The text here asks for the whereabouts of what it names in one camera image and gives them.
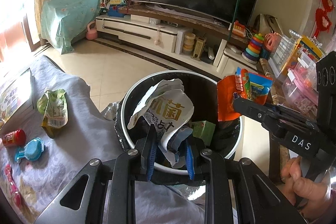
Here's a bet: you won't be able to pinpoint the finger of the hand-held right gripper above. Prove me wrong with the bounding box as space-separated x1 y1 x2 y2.
265 104 317 126
233 97 283 133

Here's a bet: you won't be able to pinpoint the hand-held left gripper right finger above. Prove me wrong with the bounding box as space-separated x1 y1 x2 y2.
184 133 307 224

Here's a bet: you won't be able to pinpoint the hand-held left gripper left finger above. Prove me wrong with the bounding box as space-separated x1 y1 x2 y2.
34 125 158 224

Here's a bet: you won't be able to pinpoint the orange blue snack wrapper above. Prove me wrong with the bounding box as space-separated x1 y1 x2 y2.
217 67 274 122

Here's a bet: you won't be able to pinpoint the white waste bin black liner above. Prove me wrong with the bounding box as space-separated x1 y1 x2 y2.
119 70 245 175

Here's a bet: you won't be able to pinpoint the white paper package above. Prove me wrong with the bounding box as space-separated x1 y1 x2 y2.
128 79 195 168

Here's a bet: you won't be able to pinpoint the person's right hand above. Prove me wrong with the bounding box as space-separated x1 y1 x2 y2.
281 156 336 212

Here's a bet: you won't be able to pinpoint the clear box pink latches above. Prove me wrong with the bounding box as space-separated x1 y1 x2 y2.
282 52 320 109

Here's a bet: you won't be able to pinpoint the green carton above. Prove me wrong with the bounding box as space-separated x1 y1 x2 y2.
190 120 216 146

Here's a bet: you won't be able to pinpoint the clear plastic storage box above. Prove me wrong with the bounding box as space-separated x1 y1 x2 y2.
270 29 326 78

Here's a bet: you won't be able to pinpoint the crumpled silver plastic bag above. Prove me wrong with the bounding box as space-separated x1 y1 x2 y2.
101 102 122 123

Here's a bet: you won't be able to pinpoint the pink plastic toy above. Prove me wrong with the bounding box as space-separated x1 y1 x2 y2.
262 33 281 53

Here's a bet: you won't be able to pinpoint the wooden tower model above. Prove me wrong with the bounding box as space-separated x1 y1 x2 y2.
192 38 207 59

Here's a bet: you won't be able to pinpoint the red orange toy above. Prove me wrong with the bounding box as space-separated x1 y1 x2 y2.
232 21 247 37

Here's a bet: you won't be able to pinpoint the grey tablecloth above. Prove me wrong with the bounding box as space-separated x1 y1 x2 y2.
0 55 206 224

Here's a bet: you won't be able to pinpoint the beige bag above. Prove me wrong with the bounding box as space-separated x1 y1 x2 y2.
253 14 281 38

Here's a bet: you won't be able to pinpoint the yellow stacked containers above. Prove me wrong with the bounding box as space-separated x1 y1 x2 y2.
182 32 196 54

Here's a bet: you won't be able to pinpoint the white box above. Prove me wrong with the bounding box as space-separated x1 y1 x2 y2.
175 28 193 54

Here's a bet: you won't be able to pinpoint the green snack wrapper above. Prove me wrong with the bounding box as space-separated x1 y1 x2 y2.
37 89 68 139

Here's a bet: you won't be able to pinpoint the light blue plastic toy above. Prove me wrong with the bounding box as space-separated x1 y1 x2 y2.
15 138 44 162

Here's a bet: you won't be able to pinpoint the white television cabinet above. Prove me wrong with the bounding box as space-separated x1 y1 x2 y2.
95 7 259 75

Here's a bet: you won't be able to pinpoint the small red bottle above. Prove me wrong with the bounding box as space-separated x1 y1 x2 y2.
2 130 26 148

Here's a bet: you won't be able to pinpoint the red pink packet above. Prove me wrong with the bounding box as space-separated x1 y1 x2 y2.
4 164 23 205

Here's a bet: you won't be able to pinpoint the pink kettlebell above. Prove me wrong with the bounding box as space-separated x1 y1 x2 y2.
87 21 98 41

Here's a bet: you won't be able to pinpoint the colourful picture book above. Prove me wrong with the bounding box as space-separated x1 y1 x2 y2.
0 69 35 125

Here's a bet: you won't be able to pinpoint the teal covered furniture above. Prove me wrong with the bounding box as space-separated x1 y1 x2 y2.
41 0 103 55

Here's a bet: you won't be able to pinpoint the brown framed glass door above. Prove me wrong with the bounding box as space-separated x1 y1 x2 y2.
0 0 43 54

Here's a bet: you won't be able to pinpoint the rainbow stacking ring toy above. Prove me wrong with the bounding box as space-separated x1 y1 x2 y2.
241 33 266 64

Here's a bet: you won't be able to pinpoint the red paper wall decoration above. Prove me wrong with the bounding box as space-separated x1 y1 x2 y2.
314 0 336 39

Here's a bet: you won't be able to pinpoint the white hanging cabinet strap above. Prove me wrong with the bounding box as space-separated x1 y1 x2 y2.
154 26 162 45

